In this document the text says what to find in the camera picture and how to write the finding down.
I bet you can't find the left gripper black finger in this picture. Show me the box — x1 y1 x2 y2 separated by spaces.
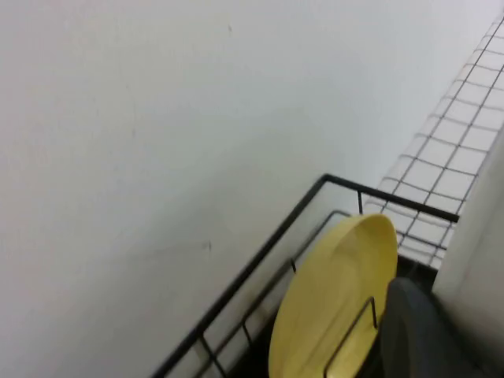
378 276 469 378

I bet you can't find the white round plate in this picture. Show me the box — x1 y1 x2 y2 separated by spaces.
431 129 504 378

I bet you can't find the yellow round plate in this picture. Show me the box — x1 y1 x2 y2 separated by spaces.
268 213 398 378

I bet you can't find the white black-grid tablecloth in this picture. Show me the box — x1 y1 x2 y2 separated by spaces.
361 11 504 272

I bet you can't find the black wire dish rack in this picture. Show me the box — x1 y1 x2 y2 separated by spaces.
151 172 461 378

